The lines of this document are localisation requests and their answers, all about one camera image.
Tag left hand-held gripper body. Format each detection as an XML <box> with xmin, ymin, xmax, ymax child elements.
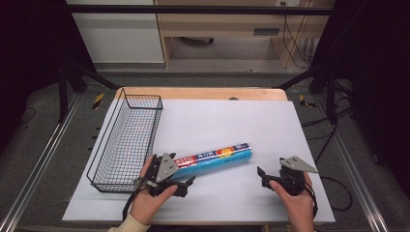
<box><xmin>140</xmin><ymin>153</ymin><xmax>190</xmax><ymax>198</ymax></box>

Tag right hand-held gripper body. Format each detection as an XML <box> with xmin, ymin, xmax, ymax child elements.
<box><xmin>270</xmin><ymin>156</ymin><xmax>320</xmax><ymax>197</ymax></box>

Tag blue cling wrap box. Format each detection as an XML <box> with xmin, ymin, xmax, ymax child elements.
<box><xmin>171</xmin><ymin>142</ymin><xmax>253</xmax><ymax>181</ymax></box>

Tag person's right hand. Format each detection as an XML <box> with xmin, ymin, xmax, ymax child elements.
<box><xmin>268</xmin><ymin>172</ymin><xmax>316</xmax><ymax>224</ymax></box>

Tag person's left hand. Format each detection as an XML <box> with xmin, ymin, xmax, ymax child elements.
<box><xmin>129</xmin><ymin>155</ymin><xmax>179</xmax><ymax>226</ymax></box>

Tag white table mat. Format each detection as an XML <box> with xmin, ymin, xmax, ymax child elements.
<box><xmin>61</xmin><ymin>98</ymin><xmax>337</xmax><ymax>226</ymax></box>

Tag yellow black floor tape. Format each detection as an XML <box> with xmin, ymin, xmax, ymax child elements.
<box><xmin>91</xmin><ymin>92</ymin><xmax>106</xmax><ymax>111</ymax></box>
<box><xmin>298</xmin><ymin>94</ymin><xmax>317</xmax><ymax>109</ymax></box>

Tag black metal stand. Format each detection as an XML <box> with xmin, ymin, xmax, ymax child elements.
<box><xmin>276</xmin><ymin>63</ymin><xmax>339</xmax><ymax>127</ymax></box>
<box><xmin>57</xmin><ymin>60</ymin><xmax>121</xmax><ymax>124</ymax></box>

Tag black curtain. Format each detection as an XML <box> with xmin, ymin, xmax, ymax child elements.
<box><xmin>308</xmin><ymin>0</ymin><xmax>410</xmax><ymax>198</ymax></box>
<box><xmin>0</xmin><ymin>0</ymin><xmax>98</xmax><ymax>153</ymax></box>

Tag white cabinet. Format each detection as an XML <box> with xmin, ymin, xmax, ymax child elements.
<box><xmin>65</xmin><ymin>0</ymin><xmax>165</xmax><ymax>65</ymax></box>

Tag wooden desk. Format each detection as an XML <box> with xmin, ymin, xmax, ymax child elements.
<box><xmin>154</xmin><ymin>0</ymin><xmax>337</xmax><ymax>70</ymax></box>

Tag black horizontal bar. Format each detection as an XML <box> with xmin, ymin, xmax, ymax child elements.
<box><xmin>64</xmin><ymin>4</ymin><xmax>335</xmax><ymax>15</ymax></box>

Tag right hand-held gripper cable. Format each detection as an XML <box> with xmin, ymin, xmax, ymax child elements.
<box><xmin>303</xmin><ymin>180</ymin><xmax>320</xmax><ymax>220</ymax></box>

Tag hand-held gripper cable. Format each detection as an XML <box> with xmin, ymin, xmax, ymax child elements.
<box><xmin>121</xmin><ymin>184</ymin><xmax>147</xmax><ymax>222</ymax></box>
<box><xmin>303</xmin><ymin>180</ymin><xmax>320</xmax><ymax>220</ymax></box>

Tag black wire basket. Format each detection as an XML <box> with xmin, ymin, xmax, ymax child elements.
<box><xmin>85</xmin><ymin>87</ymin><xmax>164</xmax><ymax>194</ymax></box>

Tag left hand-held gripper cable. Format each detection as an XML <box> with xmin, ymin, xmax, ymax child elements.
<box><xmin>121</xmin><ymin>184</ymin><xmax>147</xmax><ymax>222</ymax></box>

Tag black floor cable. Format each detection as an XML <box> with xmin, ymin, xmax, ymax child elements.
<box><xmin>317</xmin><ymin>175</ymin><xmax>354</xmax><ymax>213</ymax></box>

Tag aluminium rail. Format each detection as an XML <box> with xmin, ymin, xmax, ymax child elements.
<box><xmin>312</xmin><ymin>96</ymin><xmax>392</xmax><ymax>232</ymax></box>
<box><xmin>0</xmin><ymin>92</ymin><xmax>82</xmax><ymax>232</ymax></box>

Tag hanging black cables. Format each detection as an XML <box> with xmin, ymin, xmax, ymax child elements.
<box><xmin>280</xmin><ymin>1</ymin><xmax>319</xmax><ymax>70</ymax></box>

